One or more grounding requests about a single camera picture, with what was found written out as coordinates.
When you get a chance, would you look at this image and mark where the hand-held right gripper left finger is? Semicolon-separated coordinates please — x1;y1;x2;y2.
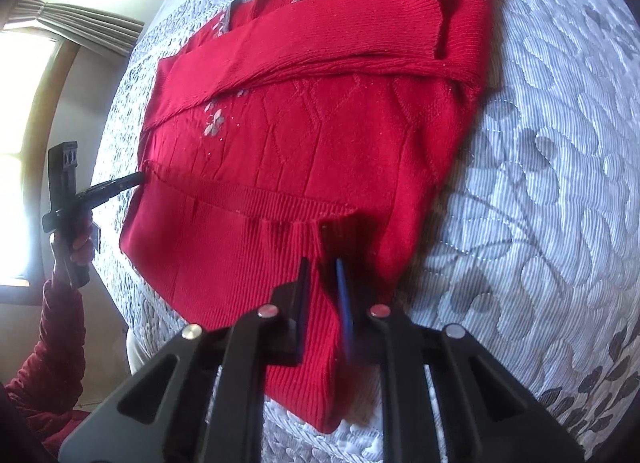
97;257;311;463

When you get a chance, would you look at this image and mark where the grey leaf-print quilt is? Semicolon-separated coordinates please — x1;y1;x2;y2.
75;0;640;463

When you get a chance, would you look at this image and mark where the person's left forearm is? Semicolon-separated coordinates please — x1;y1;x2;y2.
0;270;87;459

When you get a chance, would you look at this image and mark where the grey curtain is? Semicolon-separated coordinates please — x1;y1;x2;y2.
4;0;147;60

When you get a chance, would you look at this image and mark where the wood-framed window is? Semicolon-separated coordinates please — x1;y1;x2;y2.
0;28;83;306

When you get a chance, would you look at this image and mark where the person's left hand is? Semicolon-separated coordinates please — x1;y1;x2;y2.
49;220;100;284

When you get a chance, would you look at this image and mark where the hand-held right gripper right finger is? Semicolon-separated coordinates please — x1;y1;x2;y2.
335;257;587;463

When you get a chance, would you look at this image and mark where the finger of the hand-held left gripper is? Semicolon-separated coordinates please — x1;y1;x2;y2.
86;172;146;194
93;182;141;208

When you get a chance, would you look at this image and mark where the red knit sweater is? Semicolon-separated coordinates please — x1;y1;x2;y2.
119;0;497;435

